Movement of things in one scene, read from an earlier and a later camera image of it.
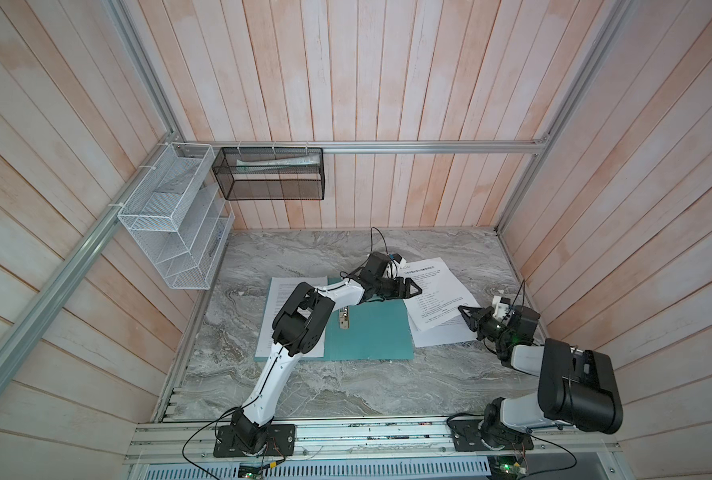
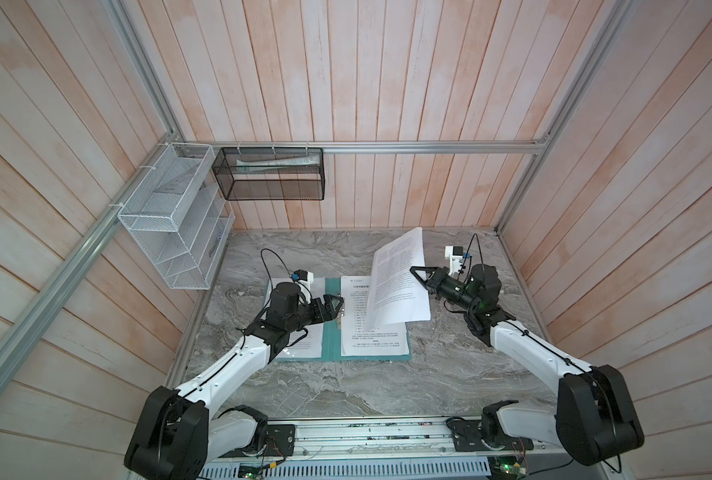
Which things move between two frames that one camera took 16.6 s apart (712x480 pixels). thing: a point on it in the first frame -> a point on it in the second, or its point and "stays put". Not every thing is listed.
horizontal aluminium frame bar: [515, 145] stays put
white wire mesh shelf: [181, 216] stays put
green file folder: [373, 331] stays put
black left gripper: [406, 288] -> [330, 314]
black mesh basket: [271, 173] stays put
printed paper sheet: [449, 331] -> [396, 294]
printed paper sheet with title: [441, 293] -> [357, 340]
